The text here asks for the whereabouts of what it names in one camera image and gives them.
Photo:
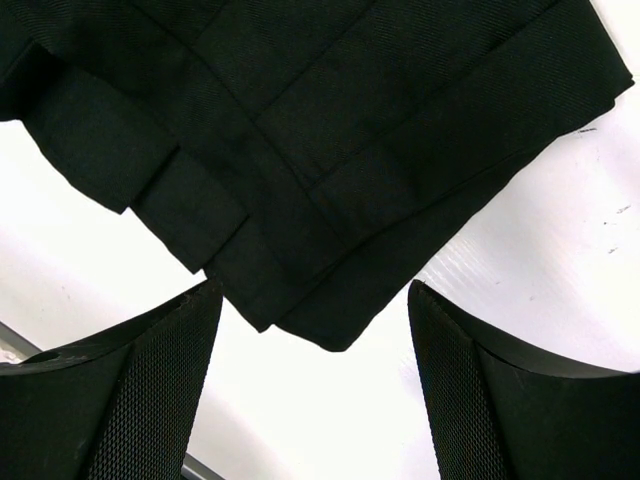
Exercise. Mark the aluminium table edge rail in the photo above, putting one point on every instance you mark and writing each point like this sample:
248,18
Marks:
14,347

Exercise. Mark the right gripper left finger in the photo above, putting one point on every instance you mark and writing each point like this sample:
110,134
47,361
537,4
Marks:
119,404

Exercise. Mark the black skirt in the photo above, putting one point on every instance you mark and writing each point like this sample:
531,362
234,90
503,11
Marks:
312,156

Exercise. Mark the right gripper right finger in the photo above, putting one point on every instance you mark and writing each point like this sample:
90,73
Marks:
501,408

